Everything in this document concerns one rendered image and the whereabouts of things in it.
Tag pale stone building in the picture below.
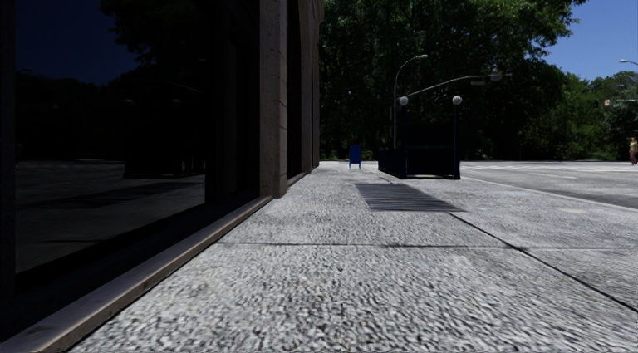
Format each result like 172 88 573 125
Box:
0 0 326 353

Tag traffic light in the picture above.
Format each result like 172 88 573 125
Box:
591 97 638 110
390 53 513 150

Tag trees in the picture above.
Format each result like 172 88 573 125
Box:
318 0 638 163

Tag dark stairway railing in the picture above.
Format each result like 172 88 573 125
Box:
377 95 464 180

